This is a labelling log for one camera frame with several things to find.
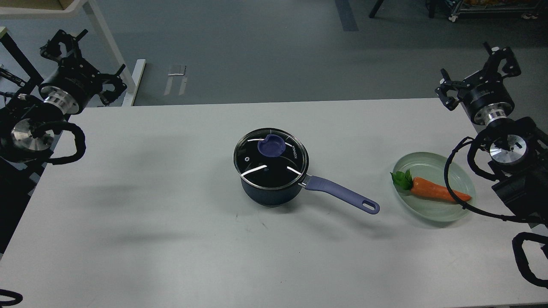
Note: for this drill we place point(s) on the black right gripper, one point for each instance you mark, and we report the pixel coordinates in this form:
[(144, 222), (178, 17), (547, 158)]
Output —
[(483, 91)]

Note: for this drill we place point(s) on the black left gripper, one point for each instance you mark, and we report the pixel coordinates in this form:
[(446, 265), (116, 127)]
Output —
[(75, 77)]

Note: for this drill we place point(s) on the dark blue saucepan purple handle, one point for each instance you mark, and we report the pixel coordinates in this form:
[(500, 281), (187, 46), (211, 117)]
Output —
[(273, 198)]

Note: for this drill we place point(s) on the glass pot lid purple knob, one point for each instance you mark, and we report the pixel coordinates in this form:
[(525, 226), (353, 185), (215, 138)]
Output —
[(270, 159)]

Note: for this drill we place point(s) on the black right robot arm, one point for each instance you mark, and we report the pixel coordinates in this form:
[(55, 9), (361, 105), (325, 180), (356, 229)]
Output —
[(511, 153)]

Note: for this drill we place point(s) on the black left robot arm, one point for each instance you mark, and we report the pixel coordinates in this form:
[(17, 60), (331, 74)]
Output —
[(35, 127)]

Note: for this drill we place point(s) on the black metal rack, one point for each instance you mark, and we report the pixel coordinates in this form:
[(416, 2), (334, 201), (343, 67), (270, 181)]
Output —
[(17, 64)]

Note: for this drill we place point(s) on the wheeled metal cart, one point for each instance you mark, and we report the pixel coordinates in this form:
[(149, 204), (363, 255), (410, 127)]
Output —
[(459, 9)]

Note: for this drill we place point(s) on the pale green glass plate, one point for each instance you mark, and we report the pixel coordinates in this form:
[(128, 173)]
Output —
[(431, 167)]

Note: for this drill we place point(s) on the black chair leg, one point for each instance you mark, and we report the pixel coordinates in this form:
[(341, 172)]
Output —
[(375, 8)]

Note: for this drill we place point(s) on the orange toy carrot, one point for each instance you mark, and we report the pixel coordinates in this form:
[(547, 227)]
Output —
[(424, 188)]

